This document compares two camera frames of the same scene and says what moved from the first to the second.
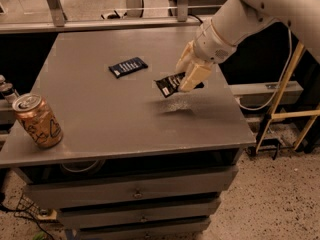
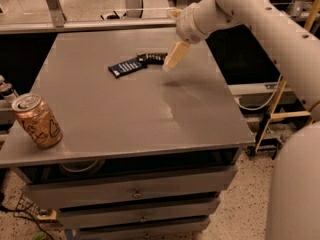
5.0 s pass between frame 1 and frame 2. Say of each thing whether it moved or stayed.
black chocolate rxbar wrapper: moved
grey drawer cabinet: stayed
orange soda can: stayed
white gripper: moved
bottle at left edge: stayed
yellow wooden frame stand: stayed
